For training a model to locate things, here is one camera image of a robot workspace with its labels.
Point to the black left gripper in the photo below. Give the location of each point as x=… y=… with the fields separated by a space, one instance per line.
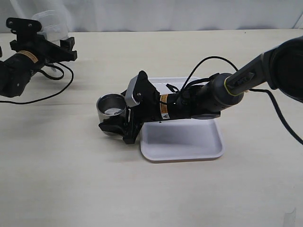
x=29 y=39

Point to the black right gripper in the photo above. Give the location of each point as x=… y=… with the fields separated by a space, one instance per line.
x=148 y=110

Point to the stainless steel cup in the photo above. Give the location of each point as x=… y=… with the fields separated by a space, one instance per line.
x=111 y=105

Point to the clear plastic measuring jug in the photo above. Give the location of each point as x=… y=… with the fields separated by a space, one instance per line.
x=54 y=26

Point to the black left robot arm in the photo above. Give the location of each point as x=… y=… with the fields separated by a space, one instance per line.
x=17 y=71

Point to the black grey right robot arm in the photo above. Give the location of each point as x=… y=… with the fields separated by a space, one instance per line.
x=281 y=67

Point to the white backdrop curtain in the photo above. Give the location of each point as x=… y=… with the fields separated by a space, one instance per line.
x=161 y=15

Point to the white rectangular plastic tray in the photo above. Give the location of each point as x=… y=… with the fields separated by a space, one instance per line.
x=181 y=140

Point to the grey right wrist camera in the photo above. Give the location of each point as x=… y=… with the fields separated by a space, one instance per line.
x=129 y=95

